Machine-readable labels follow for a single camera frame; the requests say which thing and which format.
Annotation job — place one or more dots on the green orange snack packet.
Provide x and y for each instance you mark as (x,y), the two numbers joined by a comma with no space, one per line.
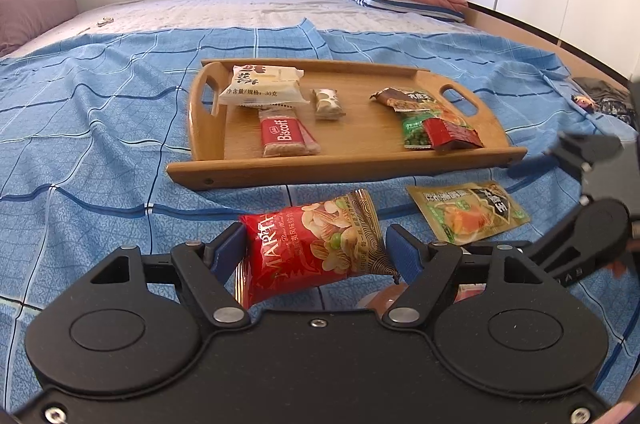
(465,214)
(407,100)

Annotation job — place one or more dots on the wooden bed frame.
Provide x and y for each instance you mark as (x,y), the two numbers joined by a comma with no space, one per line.
(525,27)

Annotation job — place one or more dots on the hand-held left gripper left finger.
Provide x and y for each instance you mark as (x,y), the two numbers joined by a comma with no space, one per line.
(227,250)

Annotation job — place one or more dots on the blue checked blanket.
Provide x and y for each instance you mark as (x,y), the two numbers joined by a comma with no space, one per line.
(100,129)

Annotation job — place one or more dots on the purple pillow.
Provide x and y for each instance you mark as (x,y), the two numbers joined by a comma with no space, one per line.
(35,4)

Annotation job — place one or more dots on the red biscuit packet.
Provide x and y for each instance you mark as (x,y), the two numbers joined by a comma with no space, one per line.
(280,134)

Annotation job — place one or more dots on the red grid snack packet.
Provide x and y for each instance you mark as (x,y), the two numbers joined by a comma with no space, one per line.
(380,302)
(470,293)

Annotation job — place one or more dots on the small metal object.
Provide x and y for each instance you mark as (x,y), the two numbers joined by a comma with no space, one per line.
(105,22)

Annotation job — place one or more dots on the pale yellow pastry packet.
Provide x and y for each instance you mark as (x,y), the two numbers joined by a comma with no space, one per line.
(260,86)

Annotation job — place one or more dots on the white patterned bed sheet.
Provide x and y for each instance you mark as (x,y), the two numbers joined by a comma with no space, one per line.
(210,11)

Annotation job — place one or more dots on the brown white snack packet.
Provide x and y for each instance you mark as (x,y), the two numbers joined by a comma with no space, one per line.
(328,104)

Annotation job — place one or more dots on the small dark red packet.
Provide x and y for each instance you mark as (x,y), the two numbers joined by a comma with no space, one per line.
(457,135)

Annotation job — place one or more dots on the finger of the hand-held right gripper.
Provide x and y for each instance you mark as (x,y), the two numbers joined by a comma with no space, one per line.
(595,234)
(590,151)

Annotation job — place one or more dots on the red nut snack packet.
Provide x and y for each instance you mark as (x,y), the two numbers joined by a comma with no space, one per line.
(300,244)

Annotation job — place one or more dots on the dark printed cloth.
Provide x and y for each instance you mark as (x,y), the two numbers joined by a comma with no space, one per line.
(602,96)

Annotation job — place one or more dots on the green pea snack packet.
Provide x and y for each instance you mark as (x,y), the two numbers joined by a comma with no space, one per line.
(416,136)

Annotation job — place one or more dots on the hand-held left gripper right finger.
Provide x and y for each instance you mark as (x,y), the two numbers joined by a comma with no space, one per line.
(405,255)

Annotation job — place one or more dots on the wooden tray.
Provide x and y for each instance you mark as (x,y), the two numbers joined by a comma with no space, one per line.
(360,134)

